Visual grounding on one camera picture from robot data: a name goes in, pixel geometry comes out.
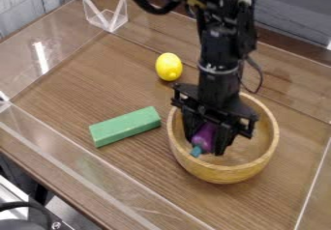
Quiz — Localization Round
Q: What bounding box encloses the black metal bracket with bolt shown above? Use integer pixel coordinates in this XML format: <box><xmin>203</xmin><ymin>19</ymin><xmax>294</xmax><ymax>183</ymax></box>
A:
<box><xmin>26</xmin><ymin>200</ymin><xmax>77</xmax><ymax>230</ymax></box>

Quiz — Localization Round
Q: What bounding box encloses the yellow toy lemon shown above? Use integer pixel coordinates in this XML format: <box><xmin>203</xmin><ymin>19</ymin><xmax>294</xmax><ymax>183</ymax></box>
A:
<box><xmin>155</xmin><ymin>52</ymin><xmax>183</xmax><ymax>81</ymax></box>

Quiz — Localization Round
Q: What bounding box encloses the black cable bottom left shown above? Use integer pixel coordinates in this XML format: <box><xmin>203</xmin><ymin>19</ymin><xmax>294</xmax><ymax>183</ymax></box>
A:
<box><xmin>0</xmin><ymin>201</ymin><xmax>53</xmax><ymax>230</ymax></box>

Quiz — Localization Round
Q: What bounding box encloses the clear acrylic tray wall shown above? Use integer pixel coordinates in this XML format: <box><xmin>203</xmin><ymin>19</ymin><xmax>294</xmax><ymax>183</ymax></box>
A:
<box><xmin>0</xmin><ymin>0</ymin><xmax>331</xmax><ymax>230</ymax></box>

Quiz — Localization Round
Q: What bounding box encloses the green rectangular block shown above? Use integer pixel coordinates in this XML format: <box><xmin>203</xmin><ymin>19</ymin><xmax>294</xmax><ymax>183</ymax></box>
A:
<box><xmin>89</xmin><ymin>106</ymin><xmax>162</xmax><ymax>148</ymax></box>

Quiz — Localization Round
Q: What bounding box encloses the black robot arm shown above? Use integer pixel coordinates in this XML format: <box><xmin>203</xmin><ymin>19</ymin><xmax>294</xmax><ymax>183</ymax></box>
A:
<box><xmin>132</xmin><ymin>0</ymin><xmax>258</xmax><ymax>157</ymax></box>

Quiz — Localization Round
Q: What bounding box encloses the brown wooden bowl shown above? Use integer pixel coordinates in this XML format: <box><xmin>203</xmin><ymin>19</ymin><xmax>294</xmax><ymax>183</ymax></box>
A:
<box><xmin>166</xmin><ymin>93</ymin><xmax>278</xmax><ymax>185</ymax></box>

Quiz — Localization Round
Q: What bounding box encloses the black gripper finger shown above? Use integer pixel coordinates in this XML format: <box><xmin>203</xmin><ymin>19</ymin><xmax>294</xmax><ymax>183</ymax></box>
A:
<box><xmin>182</xmin><ymin>107</ymin><xmax>205</xmax><ymax>141</ymax></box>
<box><xmin>213</xmin><ymin>121</ymin><xmax>238</xmax><ymax>156</ymax></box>

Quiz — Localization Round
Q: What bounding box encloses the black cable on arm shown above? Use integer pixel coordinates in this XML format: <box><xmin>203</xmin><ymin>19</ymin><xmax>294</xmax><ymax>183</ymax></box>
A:
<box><xmin>237</xmin><ymin>55</ymin><xmax>264</xmax><ymax>95</ymax></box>

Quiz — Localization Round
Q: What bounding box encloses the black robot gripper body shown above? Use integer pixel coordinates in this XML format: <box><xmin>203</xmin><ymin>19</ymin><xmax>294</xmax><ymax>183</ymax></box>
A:
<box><xmin>171</xmin><ymin>63</ymin><xmax>258</xmax><ymax>138</ymax></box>

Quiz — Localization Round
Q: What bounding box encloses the purple toy eggplant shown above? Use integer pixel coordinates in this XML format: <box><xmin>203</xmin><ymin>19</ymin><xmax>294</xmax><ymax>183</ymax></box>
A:
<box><xmin>190</xmin><ymin>123</ymin><xmax>215</xmax><ymax>158</ymax></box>

